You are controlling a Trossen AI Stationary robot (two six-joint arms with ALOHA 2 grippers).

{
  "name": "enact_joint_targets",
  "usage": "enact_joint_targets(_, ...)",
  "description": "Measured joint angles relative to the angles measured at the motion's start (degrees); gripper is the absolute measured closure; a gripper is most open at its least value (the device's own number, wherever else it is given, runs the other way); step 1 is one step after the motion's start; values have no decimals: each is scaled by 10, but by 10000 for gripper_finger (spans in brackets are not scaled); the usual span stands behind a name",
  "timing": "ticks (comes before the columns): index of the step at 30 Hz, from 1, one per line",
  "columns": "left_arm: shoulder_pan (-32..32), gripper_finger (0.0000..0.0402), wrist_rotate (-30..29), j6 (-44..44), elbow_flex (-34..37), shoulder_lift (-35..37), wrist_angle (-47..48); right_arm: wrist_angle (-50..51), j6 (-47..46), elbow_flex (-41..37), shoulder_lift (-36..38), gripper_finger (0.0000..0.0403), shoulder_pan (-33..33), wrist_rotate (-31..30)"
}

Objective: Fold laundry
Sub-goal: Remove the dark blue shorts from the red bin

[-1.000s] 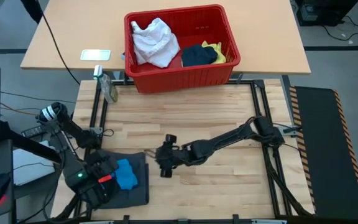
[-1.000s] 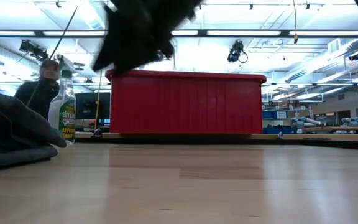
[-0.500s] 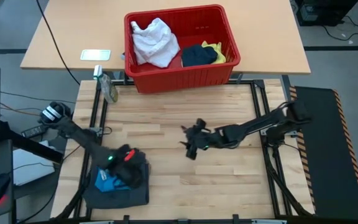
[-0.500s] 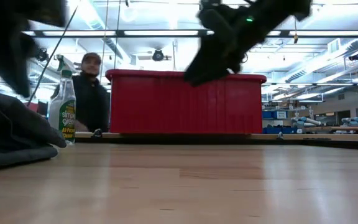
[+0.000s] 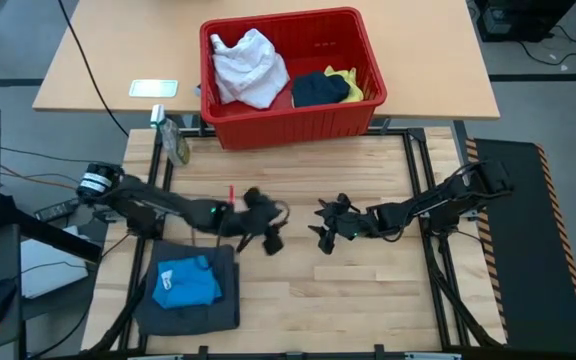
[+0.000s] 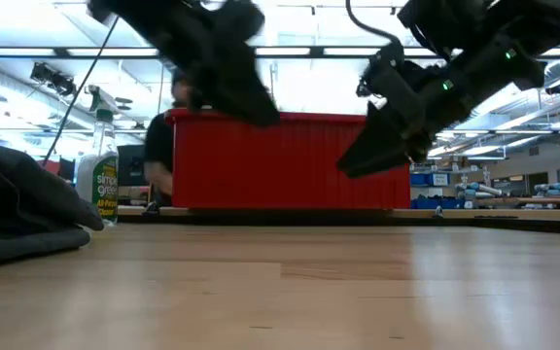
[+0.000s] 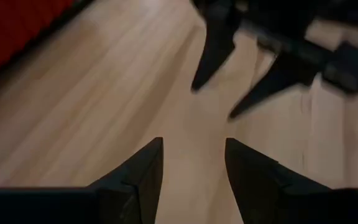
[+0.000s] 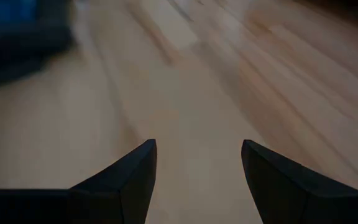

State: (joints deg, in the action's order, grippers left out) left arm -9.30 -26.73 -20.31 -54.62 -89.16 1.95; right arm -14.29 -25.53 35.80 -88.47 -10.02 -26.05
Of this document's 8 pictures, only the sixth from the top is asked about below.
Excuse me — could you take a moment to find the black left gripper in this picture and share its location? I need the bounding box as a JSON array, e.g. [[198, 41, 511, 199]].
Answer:
[[182, 0, 281, 126]]

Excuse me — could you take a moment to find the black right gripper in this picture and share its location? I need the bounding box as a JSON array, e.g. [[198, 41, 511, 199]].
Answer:
[[336, 62, 473, 179]]

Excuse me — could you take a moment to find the dark charcoal garment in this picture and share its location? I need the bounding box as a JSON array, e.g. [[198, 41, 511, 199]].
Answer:
[[0, 138, 105, 234]]

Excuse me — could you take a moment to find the dark blue-grey garment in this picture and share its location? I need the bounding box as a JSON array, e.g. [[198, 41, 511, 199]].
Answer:
[[0, 226, 91, 269]]

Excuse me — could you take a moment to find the red plastic laundry bin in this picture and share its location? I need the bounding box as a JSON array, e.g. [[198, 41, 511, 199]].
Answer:
[[165, 107, 412, 210]]

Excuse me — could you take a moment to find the blue storage bin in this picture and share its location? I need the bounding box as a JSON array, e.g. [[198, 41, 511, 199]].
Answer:
[[410, 196, 461, 210], [408, 172, 451, 189]]

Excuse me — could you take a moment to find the black overhead crossbar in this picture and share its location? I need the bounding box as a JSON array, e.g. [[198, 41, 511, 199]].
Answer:
[[0, 46, 560, 60]]

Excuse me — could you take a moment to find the person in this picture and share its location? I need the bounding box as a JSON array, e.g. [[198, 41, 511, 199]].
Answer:
[[142, 67, 198, 208]]

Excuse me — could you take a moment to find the black computer monitor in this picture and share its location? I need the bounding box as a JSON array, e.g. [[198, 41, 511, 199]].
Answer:
[[117, 144, 148, 189]]

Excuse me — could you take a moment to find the clear cleaner spray bottle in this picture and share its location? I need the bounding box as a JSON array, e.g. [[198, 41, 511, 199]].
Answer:
[[74, 85, 121, 228]]

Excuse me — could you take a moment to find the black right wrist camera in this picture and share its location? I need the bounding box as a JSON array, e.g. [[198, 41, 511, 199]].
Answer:
[[356, 42, 407, 98]]

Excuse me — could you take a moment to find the long black cable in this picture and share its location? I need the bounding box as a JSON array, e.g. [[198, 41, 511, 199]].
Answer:
[[41, 14, 121, 167]]

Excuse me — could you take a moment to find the black ceiling rail camera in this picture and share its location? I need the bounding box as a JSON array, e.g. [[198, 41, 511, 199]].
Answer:
[[29, 61, 78, 97]]

